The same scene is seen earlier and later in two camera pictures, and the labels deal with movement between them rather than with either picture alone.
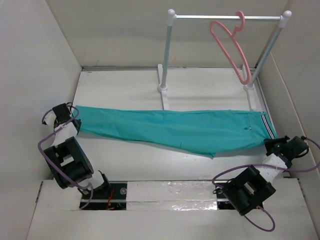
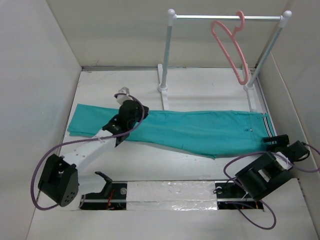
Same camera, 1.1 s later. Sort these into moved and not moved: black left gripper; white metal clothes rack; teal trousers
Moved: black left gripper
Not moved: white metal clothes rack; teal trousers
